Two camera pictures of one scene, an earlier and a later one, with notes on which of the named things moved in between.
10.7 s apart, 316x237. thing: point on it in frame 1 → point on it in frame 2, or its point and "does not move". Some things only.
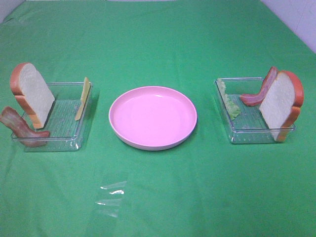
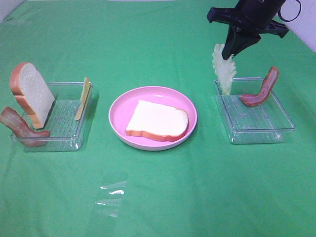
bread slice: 281,105 → 158,121
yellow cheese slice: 85,94 does not move
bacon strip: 23,133 does not move
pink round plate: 152,118 does not move
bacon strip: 252,99 does not move
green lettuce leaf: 232,110 → 225,69
